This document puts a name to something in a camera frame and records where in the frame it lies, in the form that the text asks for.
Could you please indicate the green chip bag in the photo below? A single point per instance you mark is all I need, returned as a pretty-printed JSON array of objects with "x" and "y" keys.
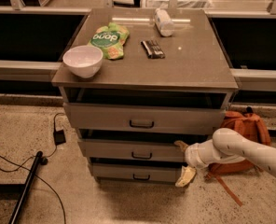
[{"x": 110, "y": 40}]

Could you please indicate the white plastic bottle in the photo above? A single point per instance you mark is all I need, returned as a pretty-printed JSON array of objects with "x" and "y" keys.
[{"x": 163, "y": 22}]

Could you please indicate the black metal pole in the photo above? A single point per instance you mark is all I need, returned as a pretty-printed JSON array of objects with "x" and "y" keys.
[{"x": 26, "y": 188}]

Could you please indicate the dark snack bar wrapper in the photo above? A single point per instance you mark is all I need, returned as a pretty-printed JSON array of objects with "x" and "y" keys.
[{"x": 152, "y": 49}]

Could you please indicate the white bowl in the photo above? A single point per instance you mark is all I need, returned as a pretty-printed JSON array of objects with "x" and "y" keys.
[{"x": 83, "y": 61}]

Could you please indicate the grey top drawer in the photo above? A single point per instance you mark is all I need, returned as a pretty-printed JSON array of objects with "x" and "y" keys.
[{"x": 146, "y": 119}]

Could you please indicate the grey bottom drawer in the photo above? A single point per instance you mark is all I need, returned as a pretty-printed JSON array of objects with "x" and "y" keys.
[{"x": 136, "y": 173}]

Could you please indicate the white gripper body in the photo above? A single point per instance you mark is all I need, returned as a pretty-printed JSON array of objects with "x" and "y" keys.
[{"x": 192, "y": 158}]

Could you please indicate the grey drawer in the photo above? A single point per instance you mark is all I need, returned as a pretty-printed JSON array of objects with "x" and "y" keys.
[
  {"x": 131, "y": 150},
  {"x": 136, "y": 173},
  {"x": 146, "y": 119}
]

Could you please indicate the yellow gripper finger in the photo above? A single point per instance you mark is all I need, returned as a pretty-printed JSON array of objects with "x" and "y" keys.
[
  {"x": 183, "y": 146},
  {"x": 187, "y": 174}
]

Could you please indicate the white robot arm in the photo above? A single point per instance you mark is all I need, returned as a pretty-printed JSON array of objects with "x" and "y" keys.
[{"x": 228, "y": 146}]

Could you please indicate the black power adapter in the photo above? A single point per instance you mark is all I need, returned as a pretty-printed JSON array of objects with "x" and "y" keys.
[{"x": 59, "y": 137}]

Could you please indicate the orange backpack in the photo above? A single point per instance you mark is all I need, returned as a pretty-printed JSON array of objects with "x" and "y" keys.
[{"x": 250, "y": 126}]

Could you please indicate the grey drawer cabinet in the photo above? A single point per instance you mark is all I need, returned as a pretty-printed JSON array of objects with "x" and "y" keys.
[{"x": 193, "y": 74}]

